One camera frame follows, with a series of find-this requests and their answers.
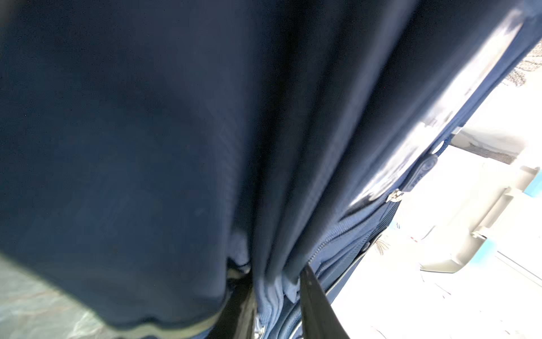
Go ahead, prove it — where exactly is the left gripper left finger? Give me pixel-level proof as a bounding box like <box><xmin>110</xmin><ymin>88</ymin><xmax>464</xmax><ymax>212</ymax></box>
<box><xmin>207</xmin><ymin>275</ymin><xmax>257</xmax><ymax>339</ymax></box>

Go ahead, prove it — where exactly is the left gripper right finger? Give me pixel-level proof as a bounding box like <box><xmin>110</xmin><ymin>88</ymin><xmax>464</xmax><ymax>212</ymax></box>
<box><xmin>300</xmin><ymin>265</ymin><xmax>349</xmax><ymax>339</ymax></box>

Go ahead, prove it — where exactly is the navy blue backpack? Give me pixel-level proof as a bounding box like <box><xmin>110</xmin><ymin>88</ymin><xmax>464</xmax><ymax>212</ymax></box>
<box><xmin>1</xmin><ymin>1</ymin><xmax>541</xmax><ymax>338</ymax></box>

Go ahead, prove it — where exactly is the white box with blue lid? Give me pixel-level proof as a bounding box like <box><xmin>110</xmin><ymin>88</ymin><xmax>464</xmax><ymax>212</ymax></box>
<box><xmin>420</xmin><ymin>129</ymin><xmax>541</xmax><ymax>285</ymax></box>

